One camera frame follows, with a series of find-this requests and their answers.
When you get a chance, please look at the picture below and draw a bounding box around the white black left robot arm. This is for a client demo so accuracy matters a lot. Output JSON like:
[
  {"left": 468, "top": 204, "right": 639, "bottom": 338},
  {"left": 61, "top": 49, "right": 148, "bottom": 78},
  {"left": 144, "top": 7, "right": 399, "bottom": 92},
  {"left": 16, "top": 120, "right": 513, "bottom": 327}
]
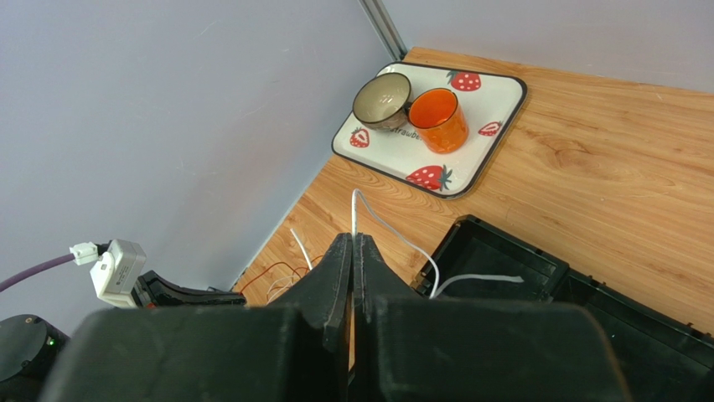
[{"left": 1, "top": 271, "right": 246, "bottom": 401}]

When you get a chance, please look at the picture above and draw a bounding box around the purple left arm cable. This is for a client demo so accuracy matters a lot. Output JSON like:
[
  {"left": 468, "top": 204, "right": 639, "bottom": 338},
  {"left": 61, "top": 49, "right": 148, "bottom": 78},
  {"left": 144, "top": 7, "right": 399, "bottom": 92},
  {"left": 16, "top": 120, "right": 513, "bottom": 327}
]
[{"left": 0, "top": 253, "right": 76, "bottom": 294}]

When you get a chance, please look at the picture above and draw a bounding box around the black compartment organizer tray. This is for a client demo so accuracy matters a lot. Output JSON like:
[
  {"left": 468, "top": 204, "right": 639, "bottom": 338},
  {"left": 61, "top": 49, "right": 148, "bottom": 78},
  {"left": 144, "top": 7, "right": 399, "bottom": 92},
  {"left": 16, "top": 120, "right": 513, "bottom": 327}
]
[{"left": 432, "top": 215, "right": 713, "bottom": 401}]

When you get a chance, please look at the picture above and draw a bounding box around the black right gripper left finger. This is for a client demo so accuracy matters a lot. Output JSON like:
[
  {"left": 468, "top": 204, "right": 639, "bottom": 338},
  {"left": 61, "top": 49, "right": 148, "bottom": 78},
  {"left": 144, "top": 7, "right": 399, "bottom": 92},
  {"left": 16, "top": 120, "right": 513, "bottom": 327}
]
[{"left": 261, "top": 233, "right": 353, "bottom": 401}]

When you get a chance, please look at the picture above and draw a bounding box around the tangled coloured cable pile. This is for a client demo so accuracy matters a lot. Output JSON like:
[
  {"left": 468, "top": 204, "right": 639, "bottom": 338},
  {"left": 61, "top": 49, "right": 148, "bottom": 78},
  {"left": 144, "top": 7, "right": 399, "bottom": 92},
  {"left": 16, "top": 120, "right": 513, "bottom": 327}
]
[{"left": 238, "top": 227, "right": 324, "bottom": 305}]

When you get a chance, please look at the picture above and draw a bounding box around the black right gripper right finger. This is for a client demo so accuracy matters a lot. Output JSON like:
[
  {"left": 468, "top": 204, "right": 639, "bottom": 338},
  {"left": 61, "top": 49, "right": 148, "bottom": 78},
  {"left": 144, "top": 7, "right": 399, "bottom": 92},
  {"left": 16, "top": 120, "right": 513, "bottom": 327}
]
[{"left": 352, "top": 234, "right": 441, "bottom": 401}]

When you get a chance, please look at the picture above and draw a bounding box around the grey ceramic mug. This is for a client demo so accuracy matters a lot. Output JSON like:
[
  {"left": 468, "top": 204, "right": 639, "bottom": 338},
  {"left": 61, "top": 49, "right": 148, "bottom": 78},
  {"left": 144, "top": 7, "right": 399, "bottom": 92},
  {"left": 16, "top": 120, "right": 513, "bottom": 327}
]
[{"left": 352, "top": 72, "right": 411, "bottom": 131}]

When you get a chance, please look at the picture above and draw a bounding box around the aluminium frame post left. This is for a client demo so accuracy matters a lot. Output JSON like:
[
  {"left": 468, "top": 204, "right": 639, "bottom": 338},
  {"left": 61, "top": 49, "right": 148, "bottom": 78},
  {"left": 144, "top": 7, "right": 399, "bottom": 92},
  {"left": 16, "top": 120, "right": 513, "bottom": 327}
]
[{"left": 359, "top": 0, "right": 408, "bottom": 61}]

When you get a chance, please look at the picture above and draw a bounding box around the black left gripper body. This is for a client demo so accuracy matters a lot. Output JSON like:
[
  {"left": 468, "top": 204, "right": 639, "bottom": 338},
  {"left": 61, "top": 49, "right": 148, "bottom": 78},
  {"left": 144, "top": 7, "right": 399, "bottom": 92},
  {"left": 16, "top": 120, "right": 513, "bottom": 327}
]
[{"left": 133, "top": 271, "right": 246, "bottom": 308}]

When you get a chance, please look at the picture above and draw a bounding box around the white cable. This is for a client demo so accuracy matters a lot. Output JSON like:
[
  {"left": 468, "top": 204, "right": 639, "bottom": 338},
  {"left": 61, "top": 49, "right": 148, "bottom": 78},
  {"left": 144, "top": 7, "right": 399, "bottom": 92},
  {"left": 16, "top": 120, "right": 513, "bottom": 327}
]
[{"left": 351, "top": 188, "right": 525, "bottom": 300}]

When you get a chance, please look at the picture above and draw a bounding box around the orange translucent cup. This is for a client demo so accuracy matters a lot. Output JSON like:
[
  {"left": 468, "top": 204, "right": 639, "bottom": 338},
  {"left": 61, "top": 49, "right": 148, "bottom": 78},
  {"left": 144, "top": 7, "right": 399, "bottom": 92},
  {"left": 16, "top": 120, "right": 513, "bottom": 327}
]
[{"left": 408, "top": 88, "right": 469, "bottom": 154}]

